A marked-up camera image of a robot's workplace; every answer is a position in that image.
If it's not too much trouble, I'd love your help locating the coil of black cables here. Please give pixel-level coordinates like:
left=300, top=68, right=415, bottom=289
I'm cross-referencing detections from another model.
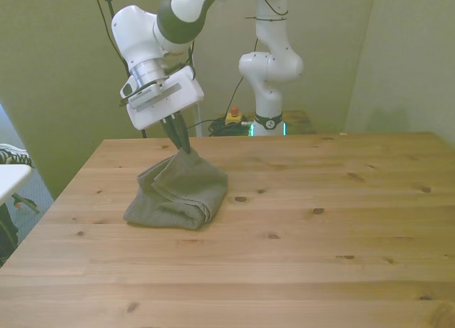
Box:
left=207, top=117, right=255, bottom=137

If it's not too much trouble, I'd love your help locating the white side table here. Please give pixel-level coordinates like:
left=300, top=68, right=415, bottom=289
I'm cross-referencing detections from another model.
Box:
left=0, top=164, right=33, bottom=205

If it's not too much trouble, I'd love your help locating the black tripod stand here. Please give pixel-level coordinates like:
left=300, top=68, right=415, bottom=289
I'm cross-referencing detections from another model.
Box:
left=101, top=0, right=148, bottom=139

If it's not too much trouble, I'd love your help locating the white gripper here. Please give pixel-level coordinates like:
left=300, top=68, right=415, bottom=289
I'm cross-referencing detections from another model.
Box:
left=126, top=65, right=205, bottom=154

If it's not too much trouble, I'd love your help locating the black bag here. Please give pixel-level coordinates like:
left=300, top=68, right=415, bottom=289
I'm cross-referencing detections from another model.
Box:
left=0, top=201, right=20, bottom=268

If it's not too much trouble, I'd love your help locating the yellow emergency stop button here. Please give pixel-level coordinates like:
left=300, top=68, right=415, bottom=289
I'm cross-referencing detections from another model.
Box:
left=225, top=106, right=244, bottom=127

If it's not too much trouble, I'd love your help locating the grey towel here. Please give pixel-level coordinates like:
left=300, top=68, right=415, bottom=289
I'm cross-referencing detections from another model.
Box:
left=123, top=149, right=229, bottom=231

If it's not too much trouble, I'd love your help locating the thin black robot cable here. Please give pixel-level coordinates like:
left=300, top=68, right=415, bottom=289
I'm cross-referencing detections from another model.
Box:
left=225, top=15, right=288, bottom=117

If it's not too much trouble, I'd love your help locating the black and white patterned cloth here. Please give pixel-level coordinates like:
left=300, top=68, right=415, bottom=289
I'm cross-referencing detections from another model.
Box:
left=0, top=144, right=34, bottom=169

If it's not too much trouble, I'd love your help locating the dark stand leg, orange clip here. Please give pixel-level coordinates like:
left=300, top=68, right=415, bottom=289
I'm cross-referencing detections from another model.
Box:
left=10, top=192, right=41, bottom=215

